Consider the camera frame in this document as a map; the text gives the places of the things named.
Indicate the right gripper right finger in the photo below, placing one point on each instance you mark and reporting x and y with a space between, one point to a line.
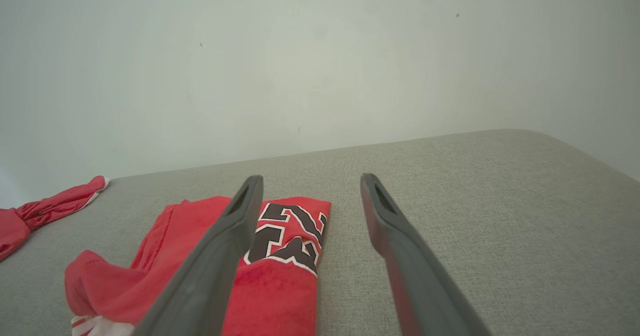
430 296

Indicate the red number 23 basketball jersey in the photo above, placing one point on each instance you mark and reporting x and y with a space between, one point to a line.
280 296

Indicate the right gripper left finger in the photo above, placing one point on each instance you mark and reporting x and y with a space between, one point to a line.
200 296

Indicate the red shorts with white trim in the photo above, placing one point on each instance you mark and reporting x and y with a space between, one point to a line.
50 206

